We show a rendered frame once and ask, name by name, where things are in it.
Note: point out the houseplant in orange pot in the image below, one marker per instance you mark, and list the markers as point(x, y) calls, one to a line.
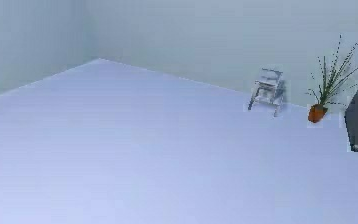
point(317, 112)

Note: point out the white chair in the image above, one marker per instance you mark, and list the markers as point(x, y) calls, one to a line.
point(269, 87)

